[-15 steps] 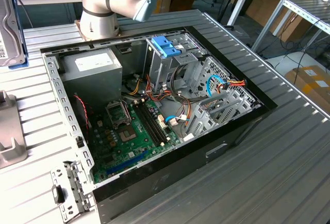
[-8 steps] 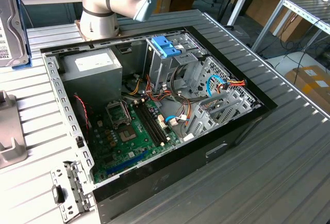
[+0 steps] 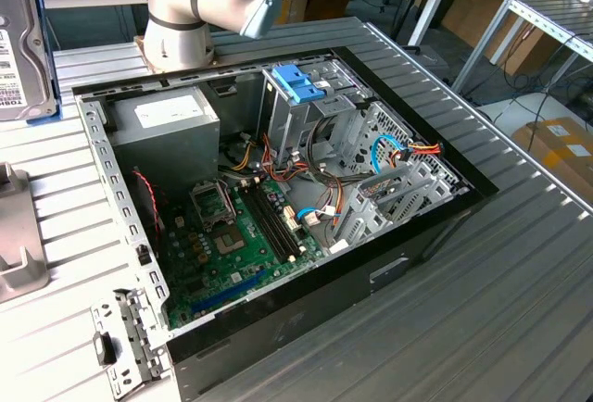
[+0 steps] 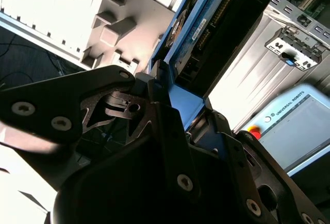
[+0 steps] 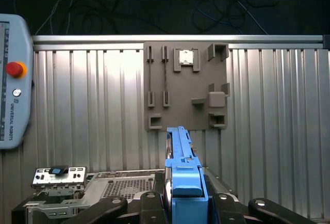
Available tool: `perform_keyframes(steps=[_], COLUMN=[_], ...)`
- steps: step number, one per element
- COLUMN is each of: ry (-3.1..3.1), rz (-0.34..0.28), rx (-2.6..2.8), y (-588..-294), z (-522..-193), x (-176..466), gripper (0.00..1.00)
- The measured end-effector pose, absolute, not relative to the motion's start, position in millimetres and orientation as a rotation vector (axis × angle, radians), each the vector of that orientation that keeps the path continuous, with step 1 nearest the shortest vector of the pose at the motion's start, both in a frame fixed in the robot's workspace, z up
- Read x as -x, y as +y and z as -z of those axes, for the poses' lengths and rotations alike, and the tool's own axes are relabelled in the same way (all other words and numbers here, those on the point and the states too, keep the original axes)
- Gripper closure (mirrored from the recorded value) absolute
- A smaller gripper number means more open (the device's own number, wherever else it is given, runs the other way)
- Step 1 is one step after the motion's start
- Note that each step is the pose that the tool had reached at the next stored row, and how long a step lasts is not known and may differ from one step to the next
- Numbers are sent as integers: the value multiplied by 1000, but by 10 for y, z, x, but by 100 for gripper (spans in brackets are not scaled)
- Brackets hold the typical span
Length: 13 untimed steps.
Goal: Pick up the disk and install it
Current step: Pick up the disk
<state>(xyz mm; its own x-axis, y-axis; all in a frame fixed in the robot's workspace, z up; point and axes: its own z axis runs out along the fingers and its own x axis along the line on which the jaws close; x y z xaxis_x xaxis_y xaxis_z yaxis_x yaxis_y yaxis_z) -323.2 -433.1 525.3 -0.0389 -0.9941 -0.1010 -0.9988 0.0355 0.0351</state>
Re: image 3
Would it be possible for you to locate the black open PC case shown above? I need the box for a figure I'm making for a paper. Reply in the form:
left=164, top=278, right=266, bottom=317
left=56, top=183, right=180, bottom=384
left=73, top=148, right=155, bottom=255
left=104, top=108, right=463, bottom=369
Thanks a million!
left=71, top=44, right=500, bottom=402

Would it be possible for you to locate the red orange yellow wire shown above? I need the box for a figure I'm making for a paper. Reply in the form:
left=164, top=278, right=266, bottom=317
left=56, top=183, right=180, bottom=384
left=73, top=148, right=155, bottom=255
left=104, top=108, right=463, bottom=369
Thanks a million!
left=390, top=140, right=446, bottom=166

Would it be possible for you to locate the green motherboard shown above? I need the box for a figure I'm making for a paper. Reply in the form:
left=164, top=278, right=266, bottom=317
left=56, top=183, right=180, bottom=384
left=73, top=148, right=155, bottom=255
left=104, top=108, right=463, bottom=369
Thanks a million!
left=159, top=174, right=328, bottom=332

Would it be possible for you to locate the hard disk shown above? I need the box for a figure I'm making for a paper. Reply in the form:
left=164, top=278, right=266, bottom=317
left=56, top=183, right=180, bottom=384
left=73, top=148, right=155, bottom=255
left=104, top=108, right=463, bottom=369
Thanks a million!
left=0, top=0, right=65, bottom=124

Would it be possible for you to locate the grey power supply unit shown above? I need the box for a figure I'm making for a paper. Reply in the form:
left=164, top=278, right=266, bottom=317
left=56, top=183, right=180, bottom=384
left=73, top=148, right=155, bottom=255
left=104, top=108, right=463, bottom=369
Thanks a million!
left=107, top=85, right=222, bottom=193

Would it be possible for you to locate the long blue wire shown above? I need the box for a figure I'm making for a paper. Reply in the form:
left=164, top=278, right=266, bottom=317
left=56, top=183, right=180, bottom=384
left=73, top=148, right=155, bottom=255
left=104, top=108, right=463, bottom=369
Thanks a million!
left=369, top=133, right=411, bottom=175

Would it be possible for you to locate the metal socket cover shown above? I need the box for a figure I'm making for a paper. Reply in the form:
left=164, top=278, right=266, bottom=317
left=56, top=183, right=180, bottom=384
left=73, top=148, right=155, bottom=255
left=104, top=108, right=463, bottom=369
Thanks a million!
left=188, top=181, right=236, bottom=232

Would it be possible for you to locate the blue plastic latch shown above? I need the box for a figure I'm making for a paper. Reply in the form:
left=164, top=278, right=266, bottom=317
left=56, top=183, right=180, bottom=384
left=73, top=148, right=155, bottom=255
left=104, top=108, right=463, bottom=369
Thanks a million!
left=271, top=64, right=310, bottom=94
left=292, top=82, right=326, bottom=104

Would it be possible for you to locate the thin coloured wire bundle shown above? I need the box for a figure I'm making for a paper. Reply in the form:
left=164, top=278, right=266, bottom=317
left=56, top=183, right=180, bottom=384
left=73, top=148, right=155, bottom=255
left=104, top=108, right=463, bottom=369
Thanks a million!
left=319, top=174, right=347, bottom=241

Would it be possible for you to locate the red black twisted wire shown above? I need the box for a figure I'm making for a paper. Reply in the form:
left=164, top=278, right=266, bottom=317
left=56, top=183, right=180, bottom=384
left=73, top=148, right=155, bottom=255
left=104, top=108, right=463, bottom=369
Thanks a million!
left=132, top=167, right=163, bottom=234

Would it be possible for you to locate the red orange wire bundle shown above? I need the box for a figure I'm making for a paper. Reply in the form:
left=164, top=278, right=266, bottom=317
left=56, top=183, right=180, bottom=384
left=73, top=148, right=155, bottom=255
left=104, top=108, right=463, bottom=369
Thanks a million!
left=217, top=132, right=311, bottom=188

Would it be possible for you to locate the black wire bundle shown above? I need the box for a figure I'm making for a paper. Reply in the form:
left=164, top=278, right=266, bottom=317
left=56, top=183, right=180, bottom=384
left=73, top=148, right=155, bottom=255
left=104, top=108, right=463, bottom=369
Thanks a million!
left=305, top=112, right=374, bottom=190

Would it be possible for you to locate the short blue wire white plug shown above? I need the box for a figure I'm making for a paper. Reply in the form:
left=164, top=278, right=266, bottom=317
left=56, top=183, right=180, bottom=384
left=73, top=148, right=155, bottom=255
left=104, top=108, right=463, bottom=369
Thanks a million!
left=295, top=206, right=322, bottom=228

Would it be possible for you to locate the yellow brown cardboard box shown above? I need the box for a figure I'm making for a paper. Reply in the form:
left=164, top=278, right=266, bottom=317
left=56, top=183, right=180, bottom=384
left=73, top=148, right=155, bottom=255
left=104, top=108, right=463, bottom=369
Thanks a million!
left=511, top=116, right=593, bottom=202

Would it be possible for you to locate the black RAM slot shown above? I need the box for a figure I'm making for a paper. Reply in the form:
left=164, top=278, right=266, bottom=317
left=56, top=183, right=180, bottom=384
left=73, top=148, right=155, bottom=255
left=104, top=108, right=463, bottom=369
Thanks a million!
left=237, top=182, right=296, bottom=264
left=243, top=182, right=299, bottom=260
left=248, top=180, right=303, bottom=257
left=253, top=178, right=308, bottom=253

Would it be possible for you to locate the white frame slat table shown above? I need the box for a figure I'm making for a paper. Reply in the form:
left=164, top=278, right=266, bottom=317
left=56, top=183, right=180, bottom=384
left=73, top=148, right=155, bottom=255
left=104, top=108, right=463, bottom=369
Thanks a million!
left=451, top=0, right=593, bottom=94

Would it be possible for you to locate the metal disk bay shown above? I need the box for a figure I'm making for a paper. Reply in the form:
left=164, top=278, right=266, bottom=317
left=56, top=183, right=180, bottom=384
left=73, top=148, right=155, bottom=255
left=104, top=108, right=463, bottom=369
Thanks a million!
left=326, top=99, right=472, bottom=255

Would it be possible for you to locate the blue expansion slot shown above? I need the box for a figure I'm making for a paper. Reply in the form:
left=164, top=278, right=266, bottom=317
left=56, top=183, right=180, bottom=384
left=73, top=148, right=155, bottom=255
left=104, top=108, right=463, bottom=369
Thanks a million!
left=189, top=268, right=270, bottom=316

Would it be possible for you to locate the grey parts rack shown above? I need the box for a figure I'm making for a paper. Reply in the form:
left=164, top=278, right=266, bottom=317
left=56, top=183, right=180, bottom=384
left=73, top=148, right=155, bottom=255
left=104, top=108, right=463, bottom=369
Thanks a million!
left=0, top=160, right=51, bottom=305

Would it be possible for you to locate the metal slot bracket flap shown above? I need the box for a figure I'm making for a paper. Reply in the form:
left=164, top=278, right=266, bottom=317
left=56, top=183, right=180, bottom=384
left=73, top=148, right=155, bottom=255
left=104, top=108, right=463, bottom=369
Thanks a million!
left=89, top=286, right=171, bottom=399

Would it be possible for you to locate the grey metal drive cage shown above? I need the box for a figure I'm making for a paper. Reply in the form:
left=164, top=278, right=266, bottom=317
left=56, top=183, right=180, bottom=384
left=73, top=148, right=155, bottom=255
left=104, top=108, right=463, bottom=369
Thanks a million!
left=257, top=61, right=374, bottom=165

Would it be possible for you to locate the large brown cardboard sheet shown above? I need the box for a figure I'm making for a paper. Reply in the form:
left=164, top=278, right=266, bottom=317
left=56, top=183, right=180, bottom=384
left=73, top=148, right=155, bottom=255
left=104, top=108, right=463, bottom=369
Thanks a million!
left=439, top=0, right=561, bottom=77

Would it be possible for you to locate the CPU socket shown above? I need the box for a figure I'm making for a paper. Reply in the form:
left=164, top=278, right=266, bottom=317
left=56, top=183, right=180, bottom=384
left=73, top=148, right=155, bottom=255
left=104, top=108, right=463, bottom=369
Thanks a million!
left=208, top=220, right=247, bottom=258

